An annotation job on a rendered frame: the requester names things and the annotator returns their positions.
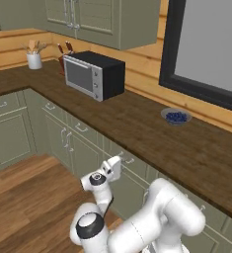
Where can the white utensil pot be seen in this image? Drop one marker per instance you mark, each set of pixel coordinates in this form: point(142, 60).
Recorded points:
point(34, 61)

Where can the green cabinet door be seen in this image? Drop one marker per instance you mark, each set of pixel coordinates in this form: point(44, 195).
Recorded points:
point(206, 242)
point(9, 138)
point(130, 197)
point(53, 141)
point(56, 11)
point(84, 158)
point(97, 16)

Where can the pale wooden utensil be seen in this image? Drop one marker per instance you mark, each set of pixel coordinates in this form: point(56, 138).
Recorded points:
point(25, 48)

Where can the black and silver microwave oven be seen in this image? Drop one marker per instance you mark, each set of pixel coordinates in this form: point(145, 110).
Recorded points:
point(88, 74)

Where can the green drawer front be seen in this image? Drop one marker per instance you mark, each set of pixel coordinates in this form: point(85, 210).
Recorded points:
point(56, 112)
point(137, 164)
point(4, 104)
point(216, 217)
point(84, 130)

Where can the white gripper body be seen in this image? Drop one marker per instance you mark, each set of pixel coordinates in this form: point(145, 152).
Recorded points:
point(116, 168)

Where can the dark red knife block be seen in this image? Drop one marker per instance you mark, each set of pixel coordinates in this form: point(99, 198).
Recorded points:
point(61, 64)

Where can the green upper cabinet door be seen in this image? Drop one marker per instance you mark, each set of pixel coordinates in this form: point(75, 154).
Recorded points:
point(97, 16)
point(56, 11)

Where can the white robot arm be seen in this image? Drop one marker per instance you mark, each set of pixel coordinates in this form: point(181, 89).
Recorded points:
point(160, 217)

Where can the green lower cabinet door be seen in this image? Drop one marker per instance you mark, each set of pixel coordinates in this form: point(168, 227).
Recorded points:
point(206, 242)
point(84, 158)
point(53, 141)
point(9, 138)
point(130, 197)

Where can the wooden spoon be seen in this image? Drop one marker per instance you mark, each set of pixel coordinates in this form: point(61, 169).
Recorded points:
point(41, 47)

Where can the wooden spatula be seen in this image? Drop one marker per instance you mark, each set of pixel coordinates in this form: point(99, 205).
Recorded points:
point(32, 46)

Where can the grey bowl of blueberries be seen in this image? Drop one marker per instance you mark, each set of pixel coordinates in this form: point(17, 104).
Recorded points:
point(176, 117)

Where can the black-framed window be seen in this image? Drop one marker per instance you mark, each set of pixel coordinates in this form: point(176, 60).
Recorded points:
point(168, 49)

